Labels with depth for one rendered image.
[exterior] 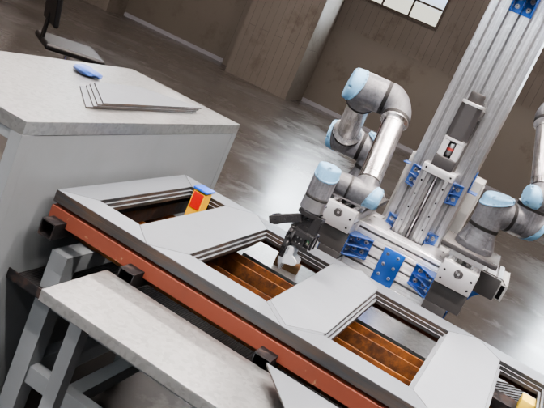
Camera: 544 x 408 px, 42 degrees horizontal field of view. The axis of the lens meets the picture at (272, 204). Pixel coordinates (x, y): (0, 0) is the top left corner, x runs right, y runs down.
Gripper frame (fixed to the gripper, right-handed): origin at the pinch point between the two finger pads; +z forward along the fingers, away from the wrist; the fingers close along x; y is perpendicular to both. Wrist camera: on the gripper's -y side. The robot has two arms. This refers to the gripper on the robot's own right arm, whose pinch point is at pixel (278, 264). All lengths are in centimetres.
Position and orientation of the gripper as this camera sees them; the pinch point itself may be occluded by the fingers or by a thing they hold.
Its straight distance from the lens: 222.4
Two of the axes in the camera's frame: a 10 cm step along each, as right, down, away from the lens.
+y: 8.3, 4.6, -3.1
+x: 3.9, -1.0, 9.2
